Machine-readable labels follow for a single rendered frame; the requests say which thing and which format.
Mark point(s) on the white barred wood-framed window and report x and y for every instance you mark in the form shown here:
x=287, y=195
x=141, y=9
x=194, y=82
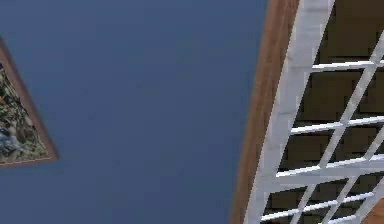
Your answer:
x=293, y=100

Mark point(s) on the brown framed wall picture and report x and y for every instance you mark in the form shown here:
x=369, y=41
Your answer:
x=16, y=126

